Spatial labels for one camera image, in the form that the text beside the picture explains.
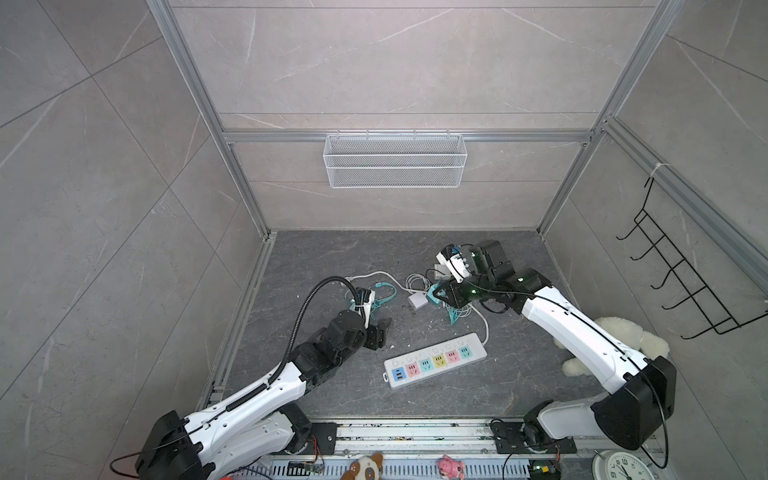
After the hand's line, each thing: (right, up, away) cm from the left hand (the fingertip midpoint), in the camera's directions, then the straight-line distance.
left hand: (380, 311), depth 78 cm
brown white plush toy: (-3, -34, -10) cm, 36 cm away
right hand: (+16, +6, +1) cm, 17 cm away
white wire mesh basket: (+4, +47, +23) cm, 53 cm away
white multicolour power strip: (+12, -16, +6) cm, 21 cm away
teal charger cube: (+13, +4, -1) cm, 14 cm away
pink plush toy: (+16, -34, -10) cm, 39 cm away
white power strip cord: (+6, +5, +26) cm, 27 cm away
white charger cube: (+11, 0, +19) cm, 22 cm away
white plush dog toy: (+65, -7, -7) cm, 65 cm away
